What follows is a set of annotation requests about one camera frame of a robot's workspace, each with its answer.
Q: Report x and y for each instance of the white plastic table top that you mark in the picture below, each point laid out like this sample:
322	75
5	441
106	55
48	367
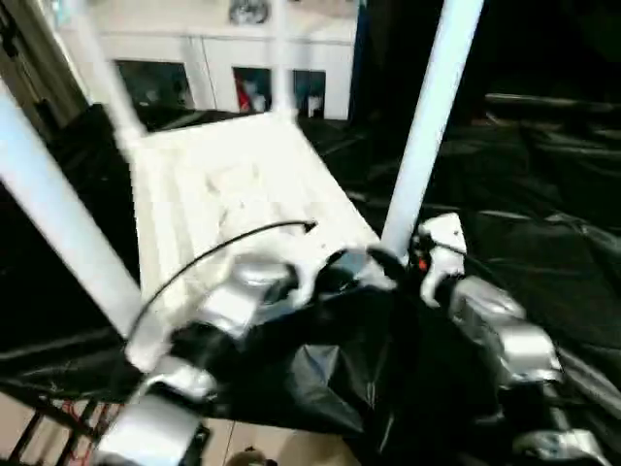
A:
233	184

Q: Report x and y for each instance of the white plastic table leg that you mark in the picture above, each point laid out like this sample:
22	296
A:
53	204
107	78
281	58
432	116

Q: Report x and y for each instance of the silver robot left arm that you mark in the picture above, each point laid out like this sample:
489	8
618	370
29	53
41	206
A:
223	320

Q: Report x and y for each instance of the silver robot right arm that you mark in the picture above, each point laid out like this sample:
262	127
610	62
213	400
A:
514	340

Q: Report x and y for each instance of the black mat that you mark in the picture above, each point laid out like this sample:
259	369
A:
505	223

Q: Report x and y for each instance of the black robot left foot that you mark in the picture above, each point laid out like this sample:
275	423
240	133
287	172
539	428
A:
252	457

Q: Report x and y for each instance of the dark grey bar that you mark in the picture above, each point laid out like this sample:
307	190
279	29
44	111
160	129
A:
558	102

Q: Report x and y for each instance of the white glass-door cabinet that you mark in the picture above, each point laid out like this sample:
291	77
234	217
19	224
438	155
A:
204	49

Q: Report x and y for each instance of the shiny silver ornament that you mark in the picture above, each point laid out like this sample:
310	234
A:
248	11

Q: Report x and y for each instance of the grey metal rack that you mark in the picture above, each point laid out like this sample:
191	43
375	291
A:
34	49

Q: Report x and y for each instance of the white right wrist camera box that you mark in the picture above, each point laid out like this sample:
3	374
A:
441	248

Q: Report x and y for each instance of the black folding table frame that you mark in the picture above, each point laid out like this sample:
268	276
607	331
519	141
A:
49	408

